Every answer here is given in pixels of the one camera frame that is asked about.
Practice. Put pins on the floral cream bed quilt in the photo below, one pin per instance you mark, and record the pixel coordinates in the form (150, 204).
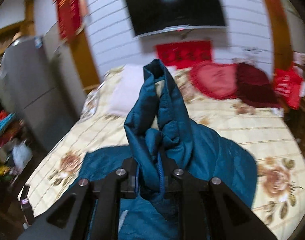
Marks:
(280, 192)

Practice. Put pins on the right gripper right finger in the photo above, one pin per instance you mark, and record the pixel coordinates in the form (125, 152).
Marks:
(210, 209)

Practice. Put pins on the white pillow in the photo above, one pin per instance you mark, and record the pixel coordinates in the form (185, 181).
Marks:
(127, 91)

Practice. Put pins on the red plastic shopping bag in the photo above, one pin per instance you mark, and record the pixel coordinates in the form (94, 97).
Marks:
(287, 85)

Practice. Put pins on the dark red velvet cushion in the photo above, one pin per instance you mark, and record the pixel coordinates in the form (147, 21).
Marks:
(254, 87)

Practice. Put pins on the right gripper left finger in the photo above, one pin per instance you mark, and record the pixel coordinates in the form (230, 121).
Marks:
(89, 209)

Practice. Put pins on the grey refrigerator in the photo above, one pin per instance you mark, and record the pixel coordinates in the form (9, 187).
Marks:
(36, 94)

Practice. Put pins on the red banner with gold characters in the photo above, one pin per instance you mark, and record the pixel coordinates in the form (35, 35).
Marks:
(184, 54)

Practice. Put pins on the red hanging wall decoration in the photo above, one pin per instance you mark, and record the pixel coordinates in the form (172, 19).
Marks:
(69, 18)

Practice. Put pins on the teal quilted down jacket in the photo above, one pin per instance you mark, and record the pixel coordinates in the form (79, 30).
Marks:
(157, 125)

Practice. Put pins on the red heart-shaped cushion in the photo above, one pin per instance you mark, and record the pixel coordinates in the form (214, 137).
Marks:
(215, 80)

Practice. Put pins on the white plastic bag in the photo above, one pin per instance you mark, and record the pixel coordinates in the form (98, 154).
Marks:
(21, 154)

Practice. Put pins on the wall-mounted black television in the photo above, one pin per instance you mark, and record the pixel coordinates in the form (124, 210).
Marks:
(158, 16)

